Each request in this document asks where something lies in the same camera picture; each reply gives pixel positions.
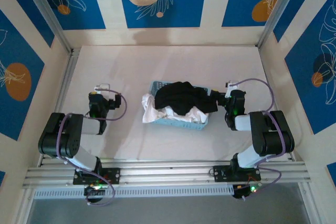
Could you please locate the black t-shirt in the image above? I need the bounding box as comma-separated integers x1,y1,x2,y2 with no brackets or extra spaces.
153,81,219,116

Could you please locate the light blue plastic basket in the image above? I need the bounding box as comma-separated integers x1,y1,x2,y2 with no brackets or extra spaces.
143,80,211,132

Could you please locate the crumpled white cloth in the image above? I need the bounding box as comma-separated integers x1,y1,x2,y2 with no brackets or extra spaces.
141,93,209,124

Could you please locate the white table cover sheet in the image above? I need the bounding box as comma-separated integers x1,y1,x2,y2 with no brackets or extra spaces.
56,45,293,161

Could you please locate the black left controller board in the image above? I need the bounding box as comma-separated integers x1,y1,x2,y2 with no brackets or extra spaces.
83,183,107,204

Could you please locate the black controller board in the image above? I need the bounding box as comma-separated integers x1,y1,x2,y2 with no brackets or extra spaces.
83,183,107,204
232,183,263,200

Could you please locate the black right controller board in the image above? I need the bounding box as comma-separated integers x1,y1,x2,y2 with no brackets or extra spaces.
232,183,263,200

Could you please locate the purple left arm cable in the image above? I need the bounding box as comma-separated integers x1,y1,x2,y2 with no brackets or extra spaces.
56,89,129,206

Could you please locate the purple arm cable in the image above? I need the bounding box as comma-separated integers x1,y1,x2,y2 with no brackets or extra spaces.
56,89,129,206
236,78,287,201

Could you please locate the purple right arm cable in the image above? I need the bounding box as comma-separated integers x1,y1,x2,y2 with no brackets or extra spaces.
236,78,287,201

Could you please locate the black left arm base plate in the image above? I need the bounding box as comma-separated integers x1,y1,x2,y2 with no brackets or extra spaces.
72,167,121,185

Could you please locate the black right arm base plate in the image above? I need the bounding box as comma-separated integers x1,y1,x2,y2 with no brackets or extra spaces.
213,165,262,183

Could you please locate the aluminium front rail frame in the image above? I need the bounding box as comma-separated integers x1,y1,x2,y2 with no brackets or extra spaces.
22,159,312,189

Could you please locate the white slotted cable duct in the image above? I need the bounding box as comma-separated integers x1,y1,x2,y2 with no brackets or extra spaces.
34,185,234,200

